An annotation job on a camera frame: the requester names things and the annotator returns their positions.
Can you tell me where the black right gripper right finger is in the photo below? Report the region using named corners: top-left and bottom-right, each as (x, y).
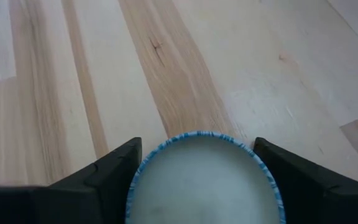
top-left (253, 136), bottom-right (358, 224)

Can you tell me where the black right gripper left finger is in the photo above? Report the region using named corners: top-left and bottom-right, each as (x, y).
top-left (0, 136), bottom-right (143, 224)

